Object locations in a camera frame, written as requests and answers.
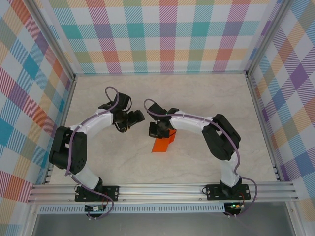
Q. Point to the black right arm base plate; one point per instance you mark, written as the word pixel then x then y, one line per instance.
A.
pixel 214 191

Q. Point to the grey metal panel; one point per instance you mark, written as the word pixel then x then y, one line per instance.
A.
pixel 160 225

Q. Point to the tall aluminium frame post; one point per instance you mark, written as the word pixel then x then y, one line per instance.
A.
pixel 49 39
pixel 268 37

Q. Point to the orange paper sheet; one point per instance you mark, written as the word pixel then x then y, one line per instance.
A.
pixel 161 146

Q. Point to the aluminium back rail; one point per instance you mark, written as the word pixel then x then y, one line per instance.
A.
pixel 160 73

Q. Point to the aluminium side rail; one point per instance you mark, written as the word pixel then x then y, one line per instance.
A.
pixel 262 123
pixel 62 123

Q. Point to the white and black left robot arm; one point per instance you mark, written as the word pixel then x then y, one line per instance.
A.
pixel 96 123

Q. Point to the aluminium front mounting rail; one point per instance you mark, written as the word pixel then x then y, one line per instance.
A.
pixel 160 193

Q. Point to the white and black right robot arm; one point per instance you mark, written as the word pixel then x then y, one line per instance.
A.
pixel 189 123

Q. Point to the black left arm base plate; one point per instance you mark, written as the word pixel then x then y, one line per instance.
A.
pixel 112 193

